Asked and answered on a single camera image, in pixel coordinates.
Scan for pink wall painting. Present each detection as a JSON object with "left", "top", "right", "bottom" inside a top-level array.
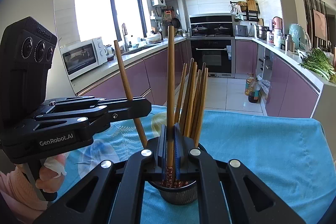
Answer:
[{"left": 312, "top": 9, "right": 327, "bottom": 41}]

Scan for steel kitchen faucet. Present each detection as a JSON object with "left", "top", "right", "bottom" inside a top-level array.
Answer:
[{"left": 121, "top": 23, "right": 130, "bottom": 53}]

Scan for light green appliance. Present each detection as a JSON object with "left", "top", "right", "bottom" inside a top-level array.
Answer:
[{"left": 289, "top": 23, "right": 312, "bottom": 50}]

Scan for kitchen window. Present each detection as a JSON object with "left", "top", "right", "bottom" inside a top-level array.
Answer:
[{"left": 74, "top": 0, "right": 148, "bottom": 43}]

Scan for person's left hand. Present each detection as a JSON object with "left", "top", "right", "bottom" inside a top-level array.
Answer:
[{"left": 35, "top": 153, "right": 68, "bottom": 193}]

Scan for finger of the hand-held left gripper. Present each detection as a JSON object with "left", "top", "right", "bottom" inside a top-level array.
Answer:
[
  {"left": 34, "top": 102, "right": 152, "bottom": 135},
  {"left": 39, "top": 97, "right": 151, "bottom": 115}
]

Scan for black pot with glass lid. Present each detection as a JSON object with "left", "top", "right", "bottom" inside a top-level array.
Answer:
[
  {"left": 213, "top": 26, "right": 231, "bottom": 36},
  {"left": 192, "top": 25, "right": 209, "bottom": 36}
]

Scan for black mesh pen holder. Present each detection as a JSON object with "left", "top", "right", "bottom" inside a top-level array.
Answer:
[{"left": 146, "top": 135, "right": 208, "bottom": 205}]

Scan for black integrated stove oven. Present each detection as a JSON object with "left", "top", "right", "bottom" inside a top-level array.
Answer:
[{"left": 189, "top": 14, "right": 236, "bottom": 79}]

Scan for bunch of wooden chopsticks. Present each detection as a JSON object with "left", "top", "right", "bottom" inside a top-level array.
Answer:
[{"left": 174, "top": 58, "right": 209, "bottom": 148}]

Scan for leafy green vegetables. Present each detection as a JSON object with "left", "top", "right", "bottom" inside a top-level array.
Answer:
[{"left": 299, "top": 48, "right": 334, "bottom": 82}]

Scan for steel stockpot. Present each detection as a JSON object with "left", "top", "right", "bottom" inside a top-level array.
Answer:
[{"left": 256, "top": 25, "right": 270, "bottom": 40}]

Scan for blue floral tablecloth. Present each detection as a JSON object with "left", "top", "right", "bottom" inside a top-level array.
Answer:
[{"left": 63, "top": 105, "right": 335, "bottom": 224}]

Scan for white jar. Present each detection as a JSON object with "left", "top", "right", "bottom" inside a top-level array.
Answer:
[{"left": 274, "top": 30, "right": 285, "bottom": 47}]

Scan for clear plastic bag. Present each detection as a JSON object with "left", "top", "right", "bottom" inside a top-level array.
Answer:
[{"left": 259, "top": 74, "right": 271, "bottom": 99}]

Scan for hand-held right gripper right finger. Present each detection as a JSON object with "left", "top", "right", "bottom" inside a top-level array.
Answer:
[{"left": 174, "top": 123, "right": 306, "bottom": 224}]

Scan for red-tipped wooden chopstick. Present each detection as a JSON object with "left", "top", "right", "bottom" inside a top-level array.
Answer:
[
  {"left": 166, "top": 26, "right": 176, "bottom": 188},
  {"left": 114, "top": 40, "right": 148, "bottom": 149}
]

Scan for oil bottles on floor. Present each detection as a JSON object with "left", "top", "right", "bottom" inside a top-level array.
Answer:
[{"left": 248, "top": 78, "right": 261, "bottom": 103}]

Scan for white microwave oven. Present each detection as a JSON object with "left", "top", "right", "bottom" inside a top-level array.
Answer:
[{"left": 62, "top": 36, "right": 108, "bottom": 82}]

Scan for black wall rack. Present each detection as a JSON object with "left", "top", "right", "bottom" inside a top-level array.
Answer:
[{"left": 231, "top": 0, "right": 260, "bottom": 21}]

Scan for steel thermos bottle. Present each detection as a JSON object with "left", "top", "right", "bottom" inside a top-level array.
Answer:
[{"left": 285, "top": 34, "right": 294, "bottom": 52}]

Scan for pink kitchen base cabinet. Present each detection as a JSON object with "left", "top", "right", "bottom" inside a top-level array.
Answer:
[
  {"left": 235, "top": 39, "right": 321, "bottom": 118},
  {"left": 76, "top": 42, "right": 191, "bottom": 105}
]

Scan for silver toaster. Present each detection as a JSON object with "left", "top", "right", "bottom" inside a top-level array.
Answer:
[{"left": 234, "top": 25, "right": 249, "bottom": 37}]

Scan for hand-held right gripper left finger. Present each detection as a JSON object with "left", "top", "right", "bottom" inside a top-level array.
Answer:
[{"left": 34, "top": 124, "right": 167, "bottom": 224}]

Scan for pink electric kettle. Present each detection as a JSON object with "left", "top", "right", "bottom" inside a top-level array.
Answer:
[{"left": 272, "top": 17, "right": 283, "bottom": 31}]

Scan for wooden cutting board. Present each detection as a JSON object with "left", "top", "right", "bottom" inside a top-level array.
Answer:
[{"left": 246, "top": 0, "right": 259, "bottom": 13}]

